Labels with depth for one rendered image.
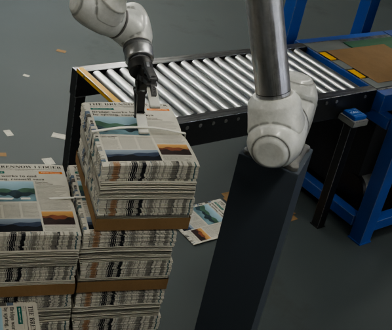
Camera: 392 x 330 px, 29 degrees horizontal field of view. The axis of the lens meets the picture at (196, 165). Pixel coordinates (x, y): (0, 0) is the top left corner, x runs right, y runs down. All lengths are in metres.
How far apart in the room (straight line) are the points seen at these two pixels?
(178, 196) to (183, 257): 1.36
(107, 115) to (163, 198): 0.33
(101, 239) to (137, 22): 0.66
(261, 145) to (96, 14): 0.61
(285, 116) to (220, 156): 2.29
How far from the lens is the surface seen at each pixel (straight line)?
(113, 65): 3.27
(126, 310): 2.41
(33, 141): 4.21
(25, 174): 2.40
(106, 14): 2.22
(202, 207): 3.86
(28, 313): 2.25
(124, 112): 2.33
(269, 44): 2.04
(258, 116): 2.09
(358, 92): 3.58
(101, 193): 2.10
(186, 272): 3.43
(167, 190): 2.14
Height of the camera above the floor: 2.14
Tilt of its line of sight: 31 degrees down
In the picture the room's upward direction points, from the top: 12 degrees clockwise
